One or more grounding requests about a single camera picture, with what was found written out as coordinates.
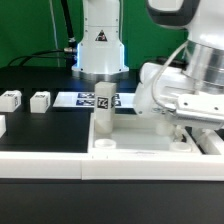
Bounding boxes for white square table top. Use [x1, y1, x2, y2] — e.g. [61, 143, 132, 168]
[87, 112, 224, 156]

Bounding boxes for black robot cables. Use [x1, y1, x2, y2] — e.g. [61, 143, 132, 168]
[7, 0, 78, 68]

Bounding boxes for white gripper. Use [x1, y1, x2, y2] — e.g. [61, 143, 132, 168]
[165, 93, 224, 130]

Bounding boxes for white sheet with tags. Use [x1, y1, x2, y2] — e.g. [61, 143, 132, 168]
[53, 92, 134, 108]

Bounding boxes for white L-shaped obstacle fence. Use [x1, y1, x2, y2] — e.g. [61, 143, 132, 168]
[0, 152, 224, 181]

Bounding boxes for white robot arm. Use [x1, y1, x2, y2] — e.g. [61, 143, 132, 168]
[72, 0, 224, 130]

